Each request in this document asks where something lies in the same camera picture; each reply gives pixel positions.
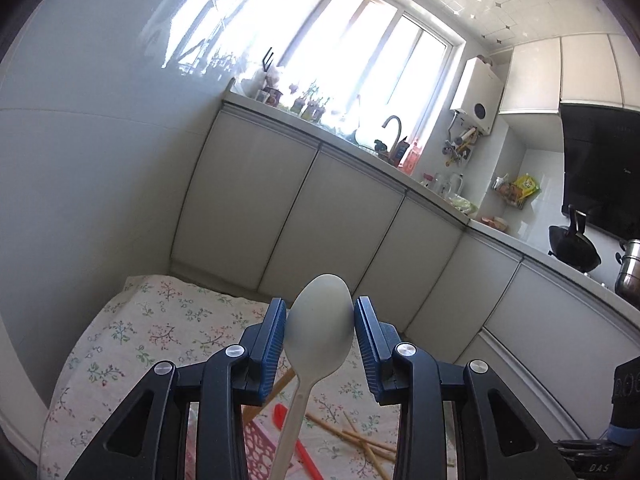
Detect white upper kitchen cabinets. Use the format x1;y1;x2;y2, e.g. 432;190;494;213
498;34;640;116

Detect white kitchen cabinets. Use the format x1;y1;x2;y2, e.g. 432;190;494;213
498;34;640;116
170;102;640;441

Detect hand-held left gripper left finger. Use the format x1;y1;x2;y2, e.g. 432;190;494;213
65;298;288;480

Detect stainless steel pot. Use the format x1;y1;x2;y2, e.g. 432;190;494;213
614;239;640;301

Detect pile of wooden chopsticks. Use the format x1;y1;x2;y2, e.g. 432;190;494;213
242;370;398;480

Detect potted plants on windowsill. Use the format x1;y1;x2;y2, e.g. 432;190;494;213
250;67;333;123

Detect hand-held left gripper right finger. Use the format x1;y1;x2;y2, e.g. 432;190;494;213
354;296;578;480

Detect floral tablecloth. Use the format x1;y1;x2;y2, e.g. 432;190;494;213
40;274;461;480

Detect curved metal faucet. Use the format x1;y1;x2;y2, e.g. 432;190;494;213
381;115;405;158

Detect red plastic spoon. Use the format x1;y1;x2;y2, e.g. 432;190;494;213
272;404;326;480

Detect white water heater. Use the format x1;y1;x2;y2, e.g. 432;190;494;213
449;56;505;136

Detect yellow snack packet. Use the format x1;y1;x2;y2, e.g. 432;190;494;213
515;175;542;198

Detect white kitchen countertop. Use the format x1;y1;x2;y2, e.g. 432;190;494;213
222;77;640;311

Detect white oval plastic spoon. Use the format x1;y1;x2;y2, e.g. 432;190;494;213
270;273;356;480

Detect white lower kitchen cabinets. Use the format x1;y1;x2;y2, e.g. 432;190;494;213
170;102;640;441

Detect black range hood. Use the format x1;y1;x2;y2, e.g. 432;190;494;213
559;101;640;241

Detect hanging pipes and tools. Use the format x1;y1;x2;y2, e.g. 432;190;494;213
440;127;476;167

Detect kitchen window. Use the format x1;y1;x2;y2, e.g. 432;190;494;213
165;0;461;161

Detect red detergent bottle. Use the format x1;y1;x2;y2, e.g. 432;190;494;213
400;137;423;175

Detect red patterned mat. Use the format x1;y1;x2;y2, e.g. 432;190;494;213
242;419;282;480

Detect black wok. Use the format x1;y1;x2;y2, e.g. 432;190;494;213
548;205;602;273

